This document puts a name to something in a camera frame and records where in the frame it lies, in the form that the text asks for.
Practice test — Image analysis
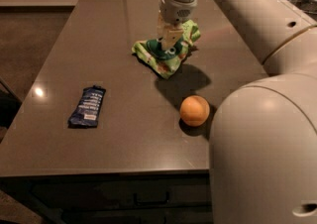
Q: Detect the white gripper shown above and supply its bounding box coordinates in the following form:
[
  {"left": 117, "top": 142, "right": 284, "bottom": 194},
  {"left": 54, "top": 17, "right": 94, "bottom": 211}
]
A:
[{"left": 157, "top": 0, "right": 195, "bottom": 51}]

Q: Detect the green rice chip bag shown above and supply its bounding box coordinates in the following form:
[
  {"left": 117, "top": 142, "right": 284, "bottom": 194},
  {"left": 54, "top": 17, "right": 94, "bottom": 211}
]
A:
[{"left": 132, "top": 20, "right": 200, "bottom": 79}]

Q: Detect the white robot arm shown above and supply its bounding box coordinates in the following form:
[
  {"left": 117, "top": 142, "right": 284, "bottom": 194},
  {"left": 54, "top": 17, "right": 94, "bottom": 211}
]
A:
[{"left": 158, "top": 0, "right": 317, "bottom": 224}]

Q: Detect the orange fruit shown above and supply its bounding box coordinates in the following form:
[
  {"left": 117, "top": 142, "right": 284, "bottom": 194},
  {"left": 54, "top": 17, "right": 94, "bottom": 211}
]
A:
[{"left": 179, "top": 95, "right": 210, "bottom": 127}]

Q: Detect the blue snack bar wrapper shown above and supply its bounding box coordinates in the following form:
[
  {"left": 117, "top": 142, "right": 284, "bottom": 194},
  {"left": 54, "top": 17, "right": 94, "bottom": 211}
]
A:
[{"left": 67, "top": 85, "right": 106, "bottom": 128}]

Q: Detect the lower cabinet drawer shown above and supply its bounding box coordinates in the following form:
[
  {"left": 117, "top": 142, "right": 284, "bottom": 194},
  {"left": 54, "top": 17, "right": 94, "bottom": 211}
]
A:
[{"left": 62, "top": 206, "right": 213, "bottom": 224}]

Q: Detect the upper cabinet drawer with handle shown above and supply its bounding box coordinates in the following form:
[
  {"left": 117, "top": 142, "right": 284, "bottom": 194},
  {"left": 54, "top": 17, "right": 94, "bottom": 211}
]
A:
[{"left": 32, "top": 177, "right": 211, "bottom": 210}]

